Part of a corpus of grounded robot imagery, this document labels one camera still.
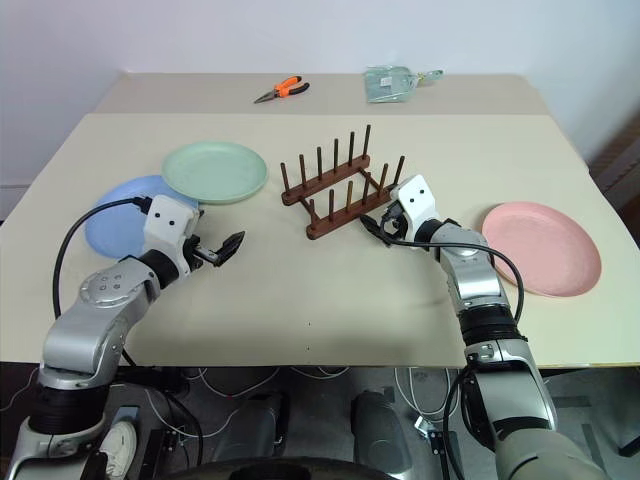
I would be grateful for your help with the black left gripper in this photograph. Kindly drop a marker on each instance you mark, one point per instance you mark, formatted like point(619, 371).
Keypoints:
point(205, 256)

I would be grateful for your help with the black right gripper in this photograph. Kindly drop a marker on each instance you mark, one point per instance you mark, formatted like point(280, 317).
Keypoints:
point(397, 225)

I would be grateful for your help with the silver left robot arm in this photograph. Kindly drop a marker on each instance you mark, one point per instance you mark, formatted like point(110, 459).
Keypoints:
point(95, 320)

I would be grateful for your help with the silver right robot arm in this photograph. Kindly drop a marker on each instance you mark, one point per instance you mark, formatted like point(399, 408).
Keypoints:
point(475, 280)

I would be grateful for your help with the brown wooden dish rack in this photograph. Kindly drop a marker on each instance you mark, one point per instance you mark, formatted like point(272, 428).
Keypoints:
point(320, 183)

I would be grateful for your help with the green plastic plate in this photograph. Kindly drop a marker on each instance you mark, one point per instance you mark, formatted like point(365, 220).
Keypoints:
point(215, 172)

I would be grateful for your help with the blue plastic plate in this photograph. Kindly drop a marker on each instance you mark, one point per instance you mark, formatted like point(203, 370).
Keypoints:
point(115, 225)

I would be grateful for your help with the clear plastic bag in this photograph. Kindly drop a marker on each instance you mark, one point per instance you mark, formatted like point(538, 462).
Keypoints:
point(387, 85)

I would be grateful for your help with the pink plastic plate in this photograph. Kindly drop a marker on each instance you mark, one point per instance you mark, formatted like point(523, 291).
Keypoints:
point(545, 250)

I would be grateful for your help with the dark rounded robot foot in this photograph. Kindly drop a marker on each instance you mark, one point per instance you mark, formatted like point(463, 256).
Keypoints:
point(380, 425)
point(255, 425)

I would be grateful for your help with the small black adapter box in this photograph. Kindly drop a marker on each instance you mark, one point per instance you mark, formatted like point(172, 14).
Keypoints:
point(431, 434)

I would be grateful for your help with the dark rounded robot waist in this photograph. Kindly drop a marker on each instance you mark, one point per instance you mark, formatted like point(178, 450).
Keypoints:
point(280, 470)

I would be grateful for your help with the dark wooden furniture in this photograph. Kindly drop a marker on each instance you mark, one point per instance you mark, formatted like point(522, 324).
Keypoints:
point(617, 160)

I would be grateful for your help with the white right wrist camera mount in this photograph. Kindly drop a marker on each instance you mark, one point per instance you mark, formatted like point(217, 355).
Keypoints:
point(417, 200)

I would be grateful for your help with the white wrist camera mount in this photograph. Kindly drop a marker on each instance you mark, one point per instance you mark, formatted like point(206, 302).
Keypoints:
point(167, 220)
point(417, 200)

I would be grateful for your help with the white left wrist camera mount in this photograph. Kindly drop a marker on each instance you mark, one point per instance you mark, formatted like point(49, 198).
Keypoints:
point(167, 220)

